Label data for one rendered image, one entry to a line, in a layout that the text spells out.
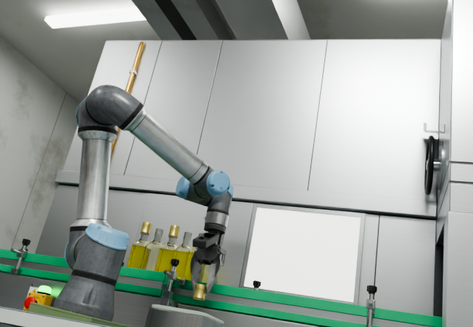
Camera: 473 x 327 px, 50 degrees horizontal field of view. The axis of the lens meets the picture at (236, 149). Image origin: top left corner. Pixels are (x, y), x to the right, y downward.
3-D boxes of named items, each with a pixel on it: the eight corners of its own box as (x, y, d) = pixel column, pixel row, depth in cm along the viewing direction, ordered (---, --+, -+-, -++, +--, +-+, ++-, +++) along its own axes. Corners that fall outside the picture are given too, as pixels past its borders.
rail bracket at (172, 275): (182, 303, 176) (190, 266, 181) (164, 295, 161) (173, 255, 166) (174, 302, 177) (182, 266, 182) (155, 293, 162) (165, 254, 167)
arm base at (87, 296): (89, 316, 120) (103, 274, 123) (39, 304, 126) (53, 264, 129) (122, 324, 133) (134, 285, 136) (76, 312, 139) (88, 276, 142)
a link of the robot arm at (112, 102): (113, 65, 142) (240, 175, 156) (102, 78, 151) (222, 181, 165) (88, 94, 137) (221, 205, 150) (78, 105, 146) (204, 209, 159)
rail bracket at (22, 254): (21, 276, 185) (34, 240, 190) (8, 272, 179) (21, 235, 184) (12, 275, 186) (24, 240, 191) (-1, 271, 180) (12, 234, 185)
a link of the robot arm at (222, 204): (206, 181, 175) (227, 189, 179) (200, 212, 171) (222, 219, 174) (217, 177, 168) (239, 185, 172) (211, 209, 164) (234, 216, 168)
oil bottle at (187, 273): (197, 309, 181) (209, 249, 189) (191, 306, 176) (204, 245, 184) (182, 306, 183) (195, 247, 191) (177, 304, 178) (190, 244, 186)
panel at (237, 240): (357, 308, 179) (365, 216, 192) (357, 307, 177) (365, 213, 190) (129, 274, 206) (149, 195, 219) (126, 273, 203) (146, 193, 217)
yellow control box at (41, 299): (51, 320, 173) (58, 297, 176) (38, 317, 166) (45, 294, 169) (33, 316, 175) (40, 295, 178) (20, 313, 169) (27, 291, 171)
